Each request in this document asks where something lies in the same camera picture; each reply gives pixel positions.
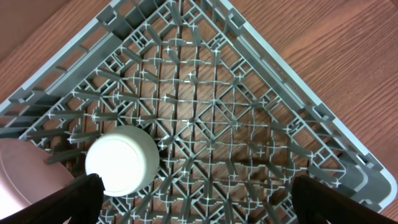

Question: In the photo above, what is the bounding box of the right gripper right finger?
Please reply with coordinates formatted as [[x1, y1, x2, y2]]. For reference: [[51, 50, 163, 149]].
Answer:
[[291, 175, 397, 224]]

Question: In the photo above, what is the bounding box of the grey bowl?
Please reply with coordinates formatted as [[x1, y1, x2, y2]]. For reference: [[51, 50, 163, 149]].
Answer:
[[85, 126, 160, 197]]

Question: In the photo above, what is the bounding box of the pink plate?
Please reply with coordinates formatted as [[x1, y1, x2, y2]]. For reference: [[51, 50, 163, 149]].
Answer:
[[1, 138, 74, 219]]

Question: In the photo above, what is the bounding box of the grey dishwasher rack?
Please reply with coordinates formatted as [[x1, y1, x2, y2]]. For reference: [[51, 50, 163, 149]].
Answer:
[[1, 0, 397, 223]]

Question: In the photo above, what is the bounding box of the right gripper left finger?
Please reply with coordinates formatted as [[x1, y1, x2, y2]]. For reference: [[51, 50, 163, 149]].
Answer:
[[1, 174, 104, 224]]

